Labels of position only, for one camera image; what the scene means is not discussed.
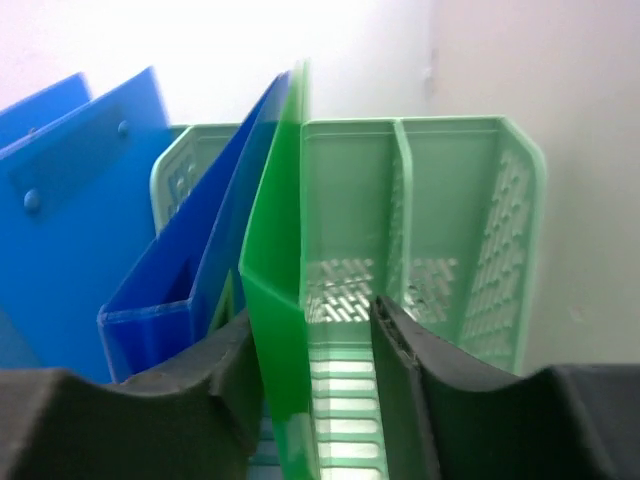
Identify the dark blue clipboard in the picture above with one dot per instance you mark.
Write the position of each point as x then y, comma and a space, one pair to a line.
186, 283

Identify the light blue notebook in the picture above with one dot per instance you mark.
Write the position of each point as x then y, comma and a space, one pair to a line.
75, 215

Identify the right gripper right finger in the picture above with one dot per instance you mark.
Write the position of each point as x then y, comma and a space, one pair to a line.
449, 415

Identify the green plastic folder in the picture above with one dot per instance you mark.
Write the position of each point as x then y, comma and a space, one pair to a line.
270, 269

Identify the green file organizer rack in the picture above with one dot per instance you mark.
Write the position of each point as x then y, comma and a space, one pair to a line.
442, 216

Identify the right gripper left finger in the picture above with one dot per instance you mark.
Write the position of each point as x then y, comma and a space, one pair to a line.
195, 416

